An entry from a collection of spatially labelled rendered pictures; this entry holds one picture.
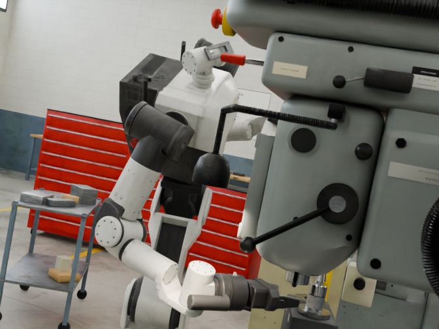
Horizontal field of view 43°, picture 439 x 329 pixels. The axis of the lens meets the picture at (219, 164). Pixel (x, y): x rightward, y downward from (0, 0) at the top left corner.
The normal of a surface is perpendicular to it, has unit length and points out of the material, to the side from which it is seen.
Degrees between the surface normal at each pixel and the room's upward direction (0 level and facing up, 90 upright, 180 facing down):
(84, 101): 90
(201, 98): 34
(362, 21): 90
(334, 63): 90
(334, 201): 90
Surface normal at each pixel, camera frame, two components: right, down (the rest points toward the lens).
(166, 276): 0.81, 0.37
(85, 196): 0.62, 0.16
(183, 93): 0.11, -0.79
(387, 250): -0.25, 0.00
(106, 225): -0.43, -0.14
